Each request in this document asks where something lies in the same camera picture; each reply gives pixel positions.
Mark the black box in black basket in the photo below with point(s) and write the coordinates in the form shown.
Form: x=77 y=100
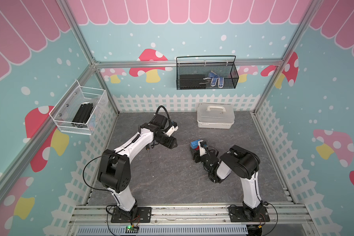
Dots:
x=192 y=81

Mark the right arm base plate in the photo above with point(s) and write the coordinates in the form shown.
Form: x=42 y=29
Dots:
x=245 y=214

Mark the black wire mesh basket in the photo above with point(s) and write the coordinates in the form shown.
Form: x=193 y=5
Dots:
x=223 y=65

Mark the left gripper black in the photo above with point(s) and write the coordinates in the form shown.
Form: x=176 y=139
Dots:
x=170 y=141

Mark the large blue lego brick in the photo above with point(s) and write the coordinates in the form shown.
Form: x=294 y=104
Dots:
x=195 y=144

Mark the black device in white basket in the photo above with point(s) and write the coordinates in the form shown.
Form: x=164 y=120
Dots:
x=82 y=116

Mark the white plastic storage box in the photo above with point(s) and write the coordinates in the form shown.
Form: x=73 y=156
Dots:
x=218 y=116

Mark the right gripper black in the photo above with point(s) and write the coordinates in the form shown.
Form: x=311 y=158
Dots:
x=196 y=155

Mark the white wire mesh basket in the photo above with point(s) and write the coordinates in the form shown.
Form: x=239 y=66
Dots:
x=64 y=112

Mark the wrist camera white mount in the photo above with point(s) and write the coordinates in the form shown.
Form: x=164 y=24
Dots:
x=202 y=147
x=171 y=130

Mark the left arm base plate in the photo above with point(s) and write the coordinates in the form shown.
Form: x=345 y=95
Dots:
x=141 y=214

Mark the aluminium front rail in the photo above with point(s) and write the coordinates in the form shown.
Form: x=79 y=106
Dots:
x=278 y=213

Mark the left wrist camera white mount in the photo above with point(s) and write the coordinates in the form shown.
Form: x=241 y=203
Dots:
x=171 y=130

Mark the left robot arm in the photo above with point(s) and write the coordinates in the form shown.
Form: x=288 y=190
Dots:
x=114 y=171

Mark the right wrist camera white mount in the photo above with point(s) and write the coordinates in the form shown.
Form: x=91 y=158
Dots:
x=202 y=147

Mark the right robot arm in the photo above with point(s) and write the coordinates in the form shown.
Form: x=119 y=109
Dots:
x=245 y=164

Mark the green lit circuit board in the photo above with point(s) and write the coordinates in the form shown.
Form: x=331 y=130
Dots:
x=131 y=229

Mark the blue white item in basket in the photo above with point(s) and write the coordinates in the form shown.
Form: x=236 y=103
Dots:
x=215 y=80

